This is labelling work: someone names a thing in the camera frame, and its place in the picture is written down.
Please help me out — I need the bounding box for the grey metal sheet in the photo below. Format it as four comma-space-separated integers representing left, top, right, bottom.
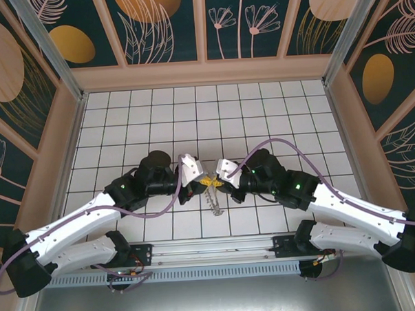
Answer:
25, 269, 408, 311

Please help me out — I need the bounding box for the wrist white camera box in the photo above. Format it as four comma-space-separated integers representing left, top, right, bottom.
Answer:
178, 153, 205, 189
215, 157, 247, 189

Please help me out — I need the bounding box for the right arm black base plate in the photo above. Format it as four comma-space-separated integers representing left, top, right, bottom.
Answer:
272, 234, 304, 260

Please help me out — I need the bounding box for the slotted grey cable duct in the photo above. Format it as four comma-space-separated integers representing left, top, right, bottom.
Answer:
39, 261, 301, 288

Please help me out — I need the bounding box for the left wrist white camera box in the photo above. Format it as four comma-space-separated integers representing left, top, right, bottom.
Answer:
178, 153, 205, 189

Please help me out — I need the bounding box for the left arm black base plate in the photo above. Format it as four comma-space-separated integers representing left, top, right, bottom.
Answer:
89, 243, 153, 270

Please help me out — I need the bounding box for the aluminium corner post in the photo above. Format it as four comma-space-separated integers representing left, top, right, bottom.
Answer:
319, 0, 379, 87
16, 0, 89, 105

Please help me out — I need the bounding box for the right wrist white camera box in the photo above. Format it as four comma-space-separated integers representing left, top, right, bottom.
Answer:
215, 157, 247, 189

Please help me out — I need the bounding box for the aluminium mounting rail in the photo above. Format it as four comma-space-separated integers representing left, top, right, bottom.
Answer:
25, 225, 401, 275

